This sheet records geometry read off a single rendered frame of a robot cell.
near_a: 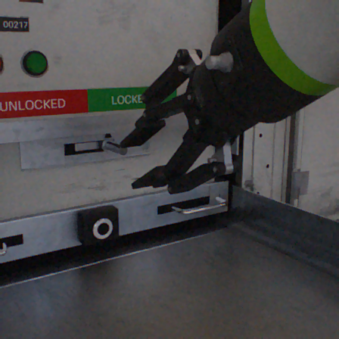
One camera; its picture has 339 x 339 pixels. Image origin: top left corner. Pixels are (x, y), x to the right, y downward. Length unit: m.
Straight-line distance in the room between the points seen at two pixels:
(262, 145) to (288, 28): 0.55
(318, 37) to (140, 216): 0.52
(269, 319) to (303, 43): 0.36
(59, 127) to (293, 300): 0.38
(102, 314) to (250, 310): 0.18
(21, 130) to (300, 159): 0.53
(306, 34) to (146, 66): 0.46
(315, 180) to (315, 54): 0.66
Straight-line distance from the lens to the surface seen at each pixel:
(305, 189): 0.94
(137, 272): 0.68
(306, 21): 0.31
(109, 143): 0.71
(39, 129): 0.64
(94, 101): 0.70
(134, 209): 0.76
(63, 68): 0.68
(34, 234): 0.70
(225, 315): 0.58
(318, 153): 0.95
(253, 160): 0.85
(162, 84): 0.50
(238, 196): 0.86
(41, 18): 0.68
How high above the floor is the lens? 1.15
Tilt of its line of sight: 14 degrees down
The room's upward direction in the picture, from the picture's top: straight up
